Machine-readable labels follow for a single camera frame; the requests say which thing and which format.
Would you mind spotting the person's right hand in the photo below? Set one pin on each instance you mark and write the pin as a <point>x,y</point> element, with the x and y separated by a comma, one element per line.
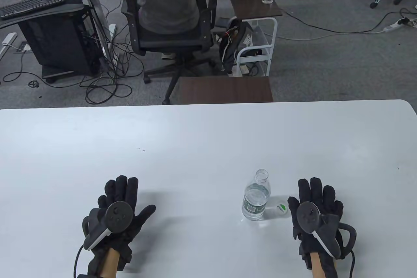
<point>314,193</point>

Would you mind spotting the person's left hand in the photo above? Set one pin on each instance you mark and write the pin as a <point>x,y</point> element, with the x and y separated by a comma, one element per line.
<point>128,193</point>

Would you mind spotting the white bottle cap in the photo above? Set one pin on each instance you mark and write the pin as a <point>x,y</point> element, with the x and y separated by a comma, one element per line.
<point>282,207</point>

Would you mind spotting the clear mineral water bottle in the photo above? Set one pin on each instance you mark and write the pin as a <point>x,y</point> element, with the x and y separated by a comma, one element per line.
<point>255,198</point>

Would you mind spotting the person's right forearm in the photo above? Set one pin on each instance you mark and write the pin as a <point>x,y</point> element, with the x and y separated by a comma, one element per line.
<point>317,266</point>

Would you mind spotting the person's left forearm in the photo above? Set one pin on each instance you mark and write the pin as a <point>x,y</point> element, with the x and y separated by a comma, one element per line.
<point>110,263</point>

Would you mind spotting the black left hand controller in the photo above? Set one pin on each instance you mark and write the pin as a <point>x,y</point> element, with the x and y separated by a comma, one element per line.
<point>117,214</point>

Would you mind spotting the dark brown table top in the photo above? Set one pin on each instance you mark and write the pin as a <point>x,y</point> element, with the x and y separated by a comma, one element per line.
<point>224,89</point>

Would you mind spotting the black mesh office chair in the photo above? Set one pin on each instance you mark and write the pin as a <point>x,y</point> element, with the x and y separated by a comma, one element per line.
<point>169,43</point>

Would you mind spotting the black computer cart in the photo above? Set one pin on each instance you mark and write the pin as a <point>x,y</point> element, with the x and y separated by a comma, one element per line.
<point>58,43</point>

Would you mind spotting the black backpack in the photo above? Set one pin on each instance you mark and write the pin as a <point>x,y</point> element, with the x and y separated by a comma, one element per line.
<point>234,43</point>

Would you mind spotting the white power strip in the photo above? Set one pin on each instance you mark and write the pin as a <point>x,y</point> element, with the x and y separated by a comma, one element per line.
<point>394,26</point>

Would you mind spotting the black keyboard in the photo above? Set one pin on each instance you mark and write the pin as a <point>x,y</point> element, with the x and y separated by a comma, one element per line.
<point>31,6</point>

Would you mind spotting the brown side table white frame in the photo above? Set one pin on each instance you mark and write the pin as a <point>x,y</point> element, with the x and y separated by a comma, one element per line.
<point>252,1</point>

